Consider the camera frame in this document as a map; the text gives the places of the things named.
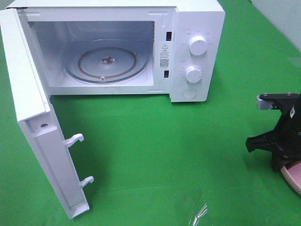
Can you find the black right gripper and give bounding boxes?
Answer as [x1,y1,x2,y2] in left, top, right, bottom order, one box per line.
[246,94,301,171]

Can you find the pink round plate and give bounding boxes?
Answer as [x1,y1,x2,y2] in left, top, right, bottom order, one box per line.
[280,161,301,195]

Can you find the round door release button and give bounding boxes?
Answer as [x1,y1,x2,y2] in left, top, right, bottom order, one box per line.
[182,88,197,99]

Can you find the white microwave door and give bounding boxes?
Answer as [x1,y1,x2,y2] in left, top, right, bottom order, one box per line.
[0,8,94,218]

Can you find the white lower timer knob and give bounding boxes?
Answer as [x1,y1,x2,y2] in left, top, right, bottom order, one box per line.
[185,66,203,83]

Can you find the clear tape strip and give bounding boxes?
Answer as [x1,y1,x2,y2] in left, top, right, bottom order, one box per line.
[189,203,208,226]

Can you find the white upper power knob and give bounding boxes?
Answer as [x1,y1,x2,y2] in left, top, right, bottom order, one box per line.
[189,35,207,56]

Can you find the green table cloth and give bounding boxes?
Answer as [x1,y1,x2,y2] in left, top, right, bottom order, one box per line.
[0,0,301,226]

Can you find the white microwave oven body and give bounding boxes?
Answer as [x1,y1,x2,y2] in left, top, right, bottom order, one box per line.
[6,0,225,102]

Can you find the glass microwave turntable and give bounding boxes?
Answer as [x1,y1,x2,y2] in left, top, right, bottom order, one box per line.
[64,39,152,84]

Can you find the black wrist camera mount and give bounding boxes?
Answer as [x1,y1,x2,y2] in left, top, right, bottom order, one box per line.
[256,93,300,113]

